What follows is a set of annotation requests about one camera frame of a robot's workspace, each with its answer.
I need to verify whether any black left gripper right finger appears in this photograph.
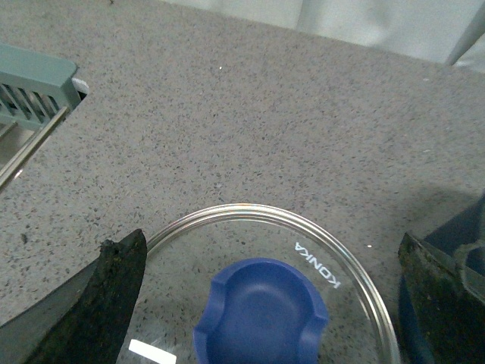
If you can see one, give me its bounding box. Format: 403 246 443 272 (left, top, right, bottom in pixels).
398 233 484 363

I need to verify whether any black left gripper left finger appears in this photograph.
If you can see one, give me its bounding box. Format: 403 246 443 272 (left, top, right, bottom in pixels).
1 229 147 363

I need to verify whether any dark blue saucepan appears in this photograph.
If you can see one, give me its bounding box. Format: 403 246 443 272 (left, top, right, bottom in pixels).
399 198 484 363

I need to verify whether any green metal dish rack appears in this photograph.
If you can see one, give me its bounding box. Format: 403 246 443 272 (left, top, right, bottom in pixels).
1 43 89 189

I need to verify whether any white curtain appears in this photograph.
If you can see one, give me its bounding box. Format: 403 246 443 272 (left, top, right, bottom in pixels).
181 0 484 73

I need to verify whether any glass lid with blue knob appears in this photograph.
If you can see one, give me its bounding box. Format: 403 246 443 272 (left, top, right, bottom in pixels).
118 204 401 363

